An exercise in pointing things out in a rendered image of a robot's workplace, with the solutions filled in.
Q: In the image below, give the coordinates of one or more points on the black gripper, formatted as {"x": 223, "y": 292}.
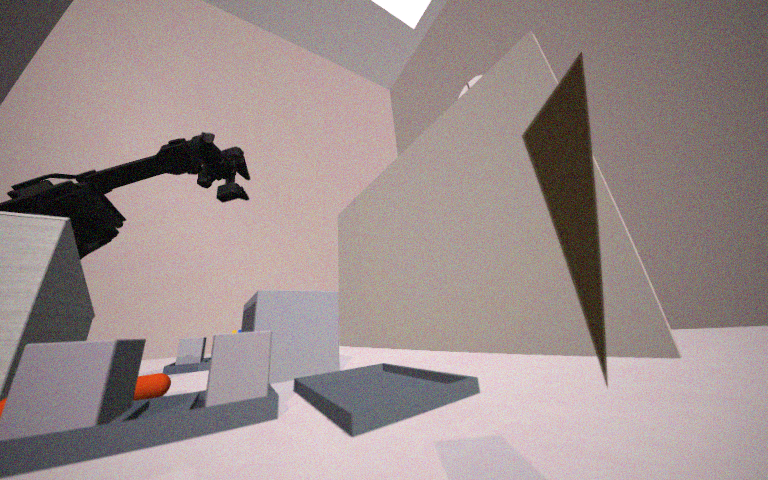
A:
{"x": 230, "y": 162}

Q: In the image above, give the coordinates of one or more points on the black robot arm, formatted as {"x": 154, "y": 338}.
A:
{"x": 94, "y": 219}

